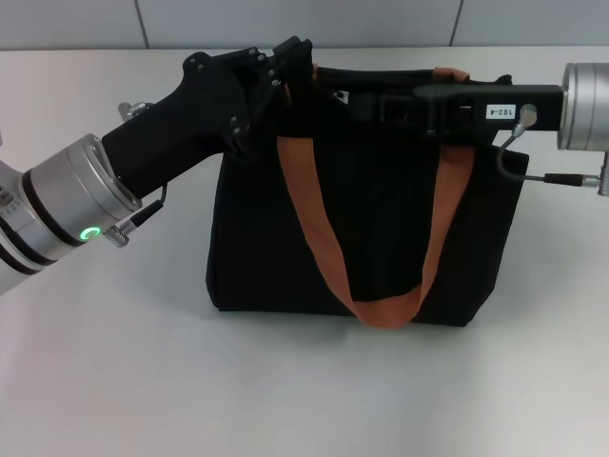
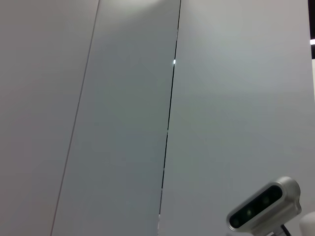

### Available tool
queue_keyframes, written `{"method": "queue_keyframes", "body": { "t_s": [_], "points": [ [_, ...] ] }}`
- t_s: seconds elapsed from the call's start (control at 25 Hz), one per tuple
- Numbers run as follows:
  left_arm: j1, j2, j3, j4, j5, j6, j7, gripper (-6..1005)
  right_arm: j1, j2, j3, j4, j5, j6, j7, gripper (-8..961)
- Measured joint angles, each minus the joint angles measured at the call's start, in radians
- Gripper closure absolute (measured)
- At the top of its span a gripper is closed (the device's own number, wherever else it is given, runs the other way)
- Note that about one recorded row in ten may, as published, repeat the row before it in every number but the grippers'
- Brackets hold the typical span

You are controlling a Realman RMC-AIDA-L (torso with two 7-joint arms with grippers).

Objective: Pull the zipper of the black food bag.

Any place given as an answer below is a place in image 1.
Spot right gripper cable with plugs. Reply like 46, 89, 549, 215
497, 104, 609, 196

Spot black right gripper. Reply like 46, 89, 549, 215
350, 75, 566, 147

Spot left gripper cable with plugs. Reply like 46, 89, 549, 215
108, 101, 167, 248

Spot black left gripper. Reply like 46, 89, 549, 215
101, 46, 292, 201

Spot black food bag orange straps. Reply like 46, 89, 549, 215
205, 35, 530, 330

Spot gripper cable with plugs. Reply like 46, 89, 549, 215
497, 104, 609, 196
108, 101, 167, 248

